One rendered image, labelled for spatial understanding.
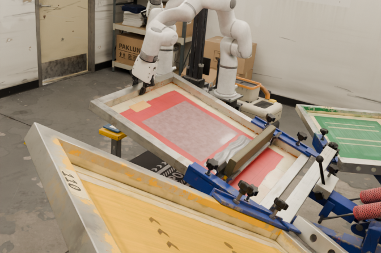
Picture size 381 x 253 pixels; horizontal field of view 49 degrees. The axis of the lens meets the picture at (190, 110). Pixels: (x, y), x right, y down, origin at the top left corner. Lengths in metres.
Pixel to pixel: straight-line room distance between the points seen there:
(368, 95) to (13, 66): 4.24
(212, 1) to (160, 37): 0.30
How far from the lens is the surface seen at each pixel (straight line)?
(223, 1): 1.95
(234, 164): 1.51
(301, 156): 1.89
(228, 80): 2.24
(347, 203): 1.66
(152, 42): 1.77
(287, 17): 5.55
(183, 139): 1.71
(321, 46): 5.47
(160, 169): 1.88
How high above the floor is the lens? 1.88
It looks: 21 degrees down
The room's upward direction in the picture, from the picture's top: 5 degrees clockwise
